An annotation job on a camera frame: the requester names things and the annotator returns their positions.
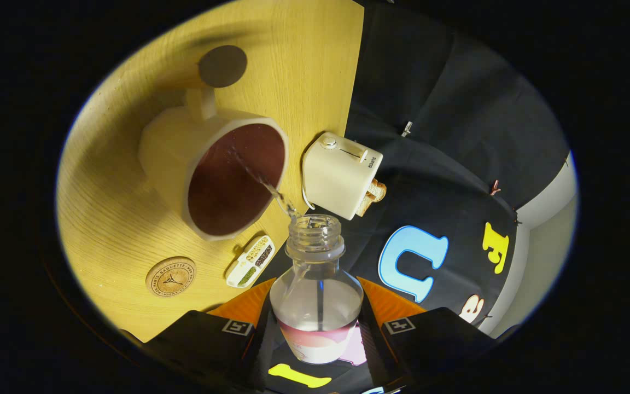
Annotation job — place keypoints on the black backdrop cloth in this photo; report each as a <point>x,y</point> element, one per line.
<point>430,109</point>

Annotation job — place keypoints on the white toaster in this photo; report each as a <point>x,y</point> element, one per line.
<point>337,175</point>

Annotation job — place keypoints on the wooden table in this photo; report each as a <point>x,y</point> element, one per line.
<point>101,219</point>

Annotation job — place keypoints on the round wooden coaster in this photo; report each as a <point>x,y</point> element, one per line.
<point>170,277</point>

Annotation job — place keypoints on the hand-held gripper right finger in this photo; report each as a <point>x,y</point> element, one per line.
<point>372,345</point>

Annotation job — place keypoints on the silver clip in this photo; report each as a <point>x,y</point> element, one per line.
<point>406,129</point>

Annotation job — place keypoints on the toast slice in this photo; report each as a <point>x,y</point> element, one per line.
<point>378,190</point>
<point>365,205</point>

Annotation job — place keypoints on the clear plastic juice bottle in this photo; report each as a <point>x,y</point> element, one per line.
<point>315,257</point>

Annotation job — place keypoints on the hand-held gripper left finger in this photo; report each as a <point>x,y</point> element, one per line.
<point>257,350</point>

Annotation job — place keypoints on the copper clip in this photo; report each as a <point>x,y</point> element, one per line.
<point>494,187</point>

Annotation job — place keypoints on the white divided bean dish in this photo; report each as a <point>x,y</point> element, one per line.
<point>249,262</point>

